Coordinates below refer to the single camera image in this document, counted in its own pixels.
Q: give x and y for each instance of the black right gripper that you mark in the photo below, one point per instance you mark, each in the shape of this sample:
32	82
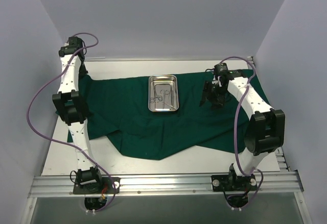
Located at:
211	94

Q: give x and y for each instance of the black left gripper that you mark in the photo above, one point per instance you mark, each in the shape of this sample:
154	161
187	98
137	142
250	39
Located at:
83	69

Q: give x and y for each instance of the green surgical cloth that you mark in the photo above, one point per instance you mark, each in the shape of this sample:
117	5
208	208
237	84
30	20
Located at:
119	111

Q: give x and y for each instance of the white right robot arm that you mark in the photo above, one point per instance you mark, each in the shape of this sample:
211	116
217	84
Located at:
266	127

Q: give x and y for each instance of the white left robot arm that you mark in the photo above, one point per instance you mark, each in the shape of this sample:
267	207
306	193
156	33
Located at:
73	110

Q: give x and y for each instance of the steel surgical scissors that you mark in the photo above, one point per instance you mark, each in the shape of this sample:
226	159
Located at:
165	95

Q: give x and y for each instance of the steel tweezers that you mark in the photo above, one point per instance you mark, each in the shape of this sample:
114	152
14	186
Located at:
172	95

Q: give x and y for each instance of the steel instrument tray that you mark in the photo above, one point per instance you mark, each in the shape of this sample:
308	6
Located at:
156	84

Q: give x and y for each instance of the steel forceps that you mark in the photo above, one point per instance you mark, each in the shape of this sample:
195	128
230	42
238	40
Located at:
156	99

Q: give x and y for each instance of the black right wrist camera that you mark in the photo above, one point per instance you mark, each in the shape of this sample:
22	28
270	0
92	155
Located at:
220	69

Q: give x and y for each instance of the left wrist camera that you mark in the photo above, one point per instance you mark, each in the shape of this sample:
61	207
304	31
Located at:
76	42

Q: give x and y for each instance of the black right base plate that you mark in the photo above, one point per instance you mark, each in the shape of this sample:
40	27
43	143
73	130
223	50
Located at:
227	183

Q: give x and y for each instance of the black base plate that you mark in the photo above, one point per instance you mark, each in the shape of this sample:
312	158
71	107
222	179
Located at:
227	183
107	186

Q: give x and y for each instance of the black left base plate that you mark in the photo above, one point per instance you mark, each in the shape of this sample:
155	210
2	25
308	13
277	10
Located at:
107	186

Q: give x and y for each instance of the aluminium front rail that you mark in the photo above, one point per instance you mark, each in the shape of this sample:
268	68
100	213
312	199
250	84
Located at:
162	185

